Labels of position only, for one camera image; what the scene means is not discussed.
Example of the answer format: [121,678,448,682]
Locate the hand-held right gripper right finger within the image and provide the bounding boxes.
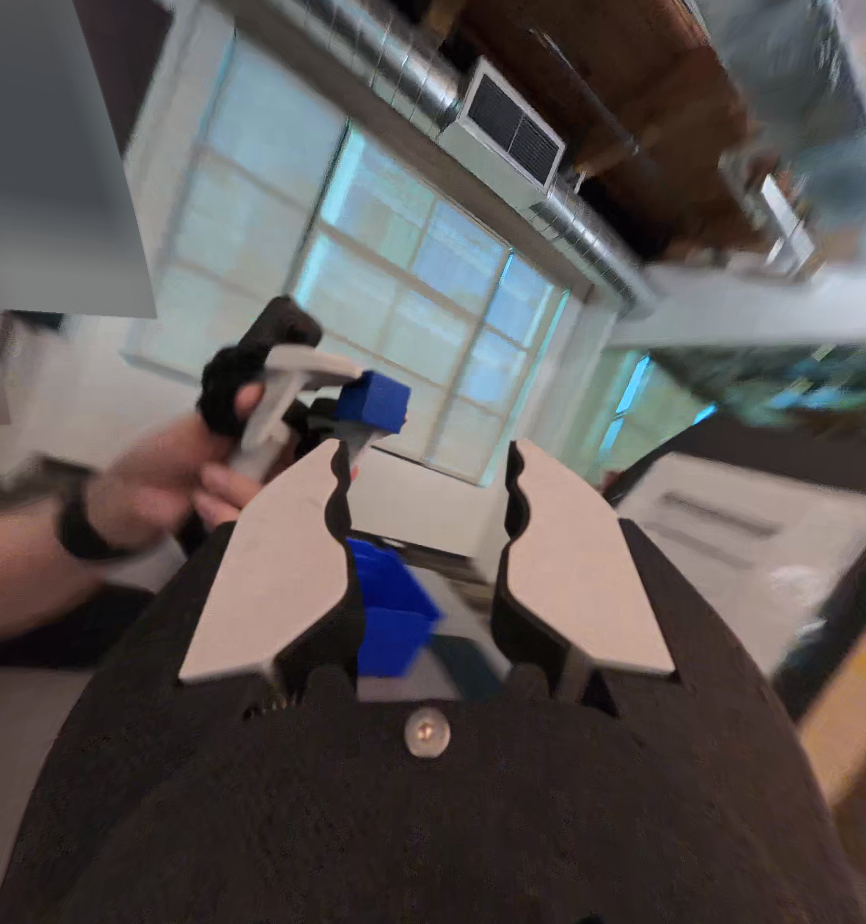
[491,440,677,680]

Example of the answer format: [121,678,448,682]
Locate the silver spiral air duct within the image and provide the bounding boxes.
[296,0,658,311]

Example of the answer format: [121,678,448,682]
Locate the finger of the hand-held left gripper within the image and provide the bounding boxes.
[263,344,367,391]
[342,429,382,475]

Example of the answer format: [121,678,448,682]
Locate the blue plastic bin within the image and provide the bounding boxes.
[346,538,442,680]

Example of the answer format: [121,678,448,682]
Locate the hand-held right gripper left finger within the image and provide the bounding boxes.
[179,438,365,685]

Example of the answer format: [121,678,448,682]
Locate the white air vent grille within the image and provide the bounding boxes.
[440,58,568,212]

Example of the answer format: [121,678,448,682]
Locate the person's left hand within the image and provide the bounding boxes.
[86,383,275,555]

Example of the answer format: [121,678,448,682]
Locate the black wristband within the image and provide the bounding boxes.
[56,471,129,564]

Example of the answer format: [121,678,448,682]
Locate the framed instruction sheet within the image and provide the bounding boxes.
[606,415,866,723]

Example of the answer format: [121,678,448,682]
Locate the blue block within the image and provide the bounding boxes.
[333,370,413,436]

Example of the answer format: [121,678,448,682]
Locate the person's left forearm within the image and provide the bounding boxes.
[0,498,98,651]

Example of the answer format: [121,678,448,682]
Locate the white framed window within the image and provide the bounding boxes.
[126,39,571,485]

